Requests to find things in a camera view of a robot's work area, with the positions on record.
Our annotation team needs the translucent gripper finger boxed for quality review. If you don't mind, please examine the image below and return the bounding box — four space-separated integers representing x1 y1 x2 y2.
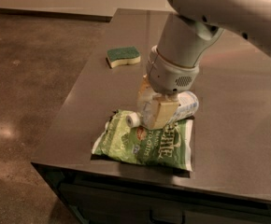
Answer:
137 76 155 116

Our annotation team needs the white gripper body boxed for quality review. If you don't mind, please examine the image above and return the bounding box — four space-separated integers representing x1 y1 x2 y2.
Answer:
146 46 199 95

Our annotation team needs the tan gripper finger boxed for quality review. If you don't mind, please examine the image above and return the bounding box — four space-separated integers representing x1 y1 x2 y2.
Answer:
149 95 179 130

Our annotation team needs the blue plastic bottle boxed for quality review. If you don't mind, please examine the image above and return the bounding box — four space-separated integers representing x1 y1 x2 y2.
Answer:
126 91 199 130

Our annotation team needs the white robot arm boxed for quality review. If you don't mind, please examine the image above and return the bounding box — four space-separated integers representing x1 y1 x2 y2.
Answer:
136 0 271 130

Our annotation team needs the green jalapeno chip bag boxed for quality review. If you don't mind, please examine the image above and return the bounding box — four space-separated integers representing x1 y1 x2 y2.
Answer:
92 110 193 171

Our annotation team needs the green yellow sponge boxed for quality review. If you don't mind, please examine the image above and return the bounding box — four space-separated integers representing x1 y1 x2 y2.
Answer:
107 46 141 68

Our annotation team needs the dark cabinet drawer handle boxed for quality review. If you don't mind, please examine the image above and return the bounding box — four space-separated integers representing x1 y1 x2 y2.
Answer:
150 209 186 224

